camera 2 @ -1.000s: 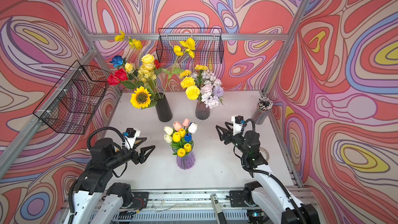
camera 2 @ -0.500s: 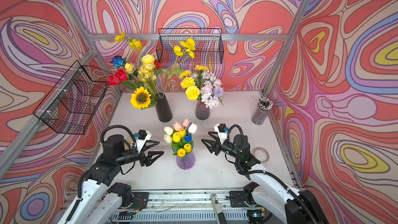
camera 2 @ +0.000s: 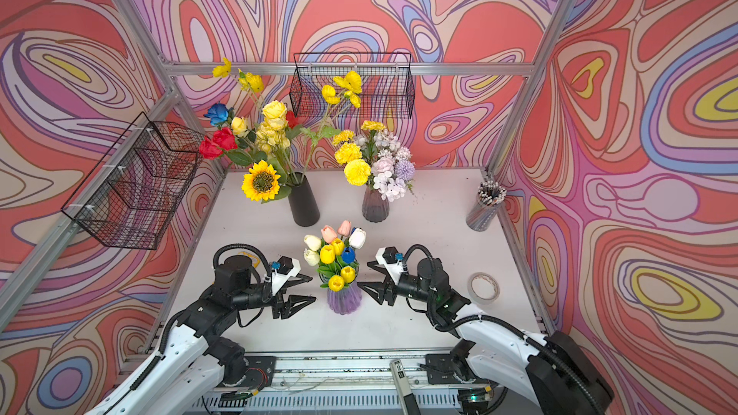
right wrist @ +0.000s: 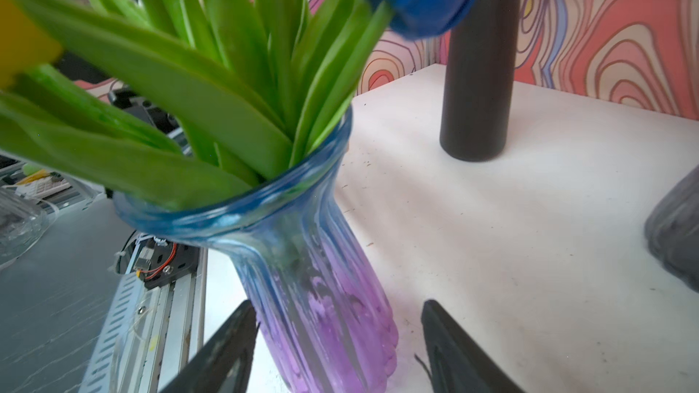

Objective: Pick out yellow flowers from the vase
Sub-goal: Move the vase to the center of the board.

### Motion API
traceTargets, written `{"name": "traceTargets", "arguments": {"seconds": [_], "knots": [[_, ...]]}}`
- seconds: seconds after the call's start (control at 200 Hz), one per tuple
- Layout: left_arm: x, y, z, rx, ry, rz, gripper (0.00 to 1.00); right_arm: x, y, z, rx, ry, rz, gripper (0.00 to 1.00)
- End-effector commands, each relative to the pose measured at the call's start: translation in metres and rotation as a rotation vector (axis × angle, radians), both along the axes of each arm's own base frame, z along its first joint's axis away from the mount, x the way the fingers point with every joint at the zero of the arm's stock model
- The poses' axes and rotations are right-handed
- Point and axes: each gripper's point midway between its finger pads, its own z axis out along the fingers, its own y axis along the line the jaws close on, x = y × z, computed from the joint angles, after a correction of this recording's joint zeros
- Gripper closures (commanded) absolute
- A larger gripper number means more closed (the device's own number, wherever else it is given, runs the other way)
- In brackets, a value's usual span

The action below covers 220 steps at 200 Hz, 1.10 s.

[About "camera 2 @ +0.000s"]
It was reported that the purple glass tulip vase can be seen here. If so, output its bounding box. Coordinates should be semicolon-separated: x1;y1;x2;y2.
328;282;362;315

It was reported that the yellow tulip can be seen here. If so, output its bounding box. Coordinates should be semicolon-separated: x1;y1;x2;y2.
319;245;336;265
327;275;346;292

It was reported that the yellow tulip front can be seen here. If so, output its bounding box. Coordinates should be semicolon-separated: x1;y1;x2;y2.
327;275;346;292

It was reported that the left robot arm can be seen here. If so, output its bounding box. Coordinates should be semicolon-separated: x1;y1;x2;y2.
91;243;316;414

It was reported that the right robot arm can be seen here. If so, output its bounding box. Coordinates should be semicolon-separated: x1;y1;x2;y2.
359;244;614;414

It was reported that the red grey glass vase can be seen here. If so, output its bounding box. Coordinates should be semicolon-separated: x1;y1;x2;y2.
361;186;389;223

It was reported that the black vase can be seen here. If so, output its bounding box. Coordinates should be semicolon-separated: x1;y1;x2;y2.
288;173;320;227

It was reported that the blue tulip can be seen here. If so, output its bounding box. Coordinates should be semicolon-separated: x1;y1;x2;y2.
341;246;356;264

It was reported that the tulip bunch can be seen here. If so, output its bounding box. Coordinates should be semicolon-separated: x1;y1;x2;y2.
303;220;367;293

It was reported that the white tape roll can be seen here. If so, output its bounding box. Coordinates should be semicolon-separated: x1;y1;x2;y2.
467;272;500;307

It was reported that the sunflower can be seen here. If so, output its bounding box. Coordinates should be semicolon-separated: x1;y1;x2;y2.
241;161;281;202

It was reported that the yellow and lilac bouquet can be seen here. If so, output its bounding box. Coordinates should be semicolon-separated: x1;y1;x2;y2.
321;70;416;203

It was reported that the patterned pen cup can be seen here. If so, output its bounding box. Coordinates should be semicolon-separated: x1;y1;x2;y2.
466;179;507;232

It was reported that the mixed rose bouquet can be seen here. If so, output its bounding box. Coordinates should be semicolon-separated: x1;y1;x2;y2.
199;59;299;200

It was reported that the tool on front rail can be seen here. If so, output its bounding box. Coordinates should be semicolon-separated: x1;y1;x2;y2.
389;359;421;415

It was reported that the left black wire basket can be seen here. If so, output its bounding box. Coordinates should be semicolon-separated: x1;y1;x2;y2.
61;113;204;251

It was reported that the black wire basket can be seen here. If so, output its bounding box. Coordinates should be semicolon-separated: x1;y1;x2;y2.
61;113;204;251
289;50;415;121

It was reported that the back black wire basket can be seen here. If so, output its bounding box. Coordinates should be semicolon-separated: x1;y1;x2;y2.
289;50;415;121

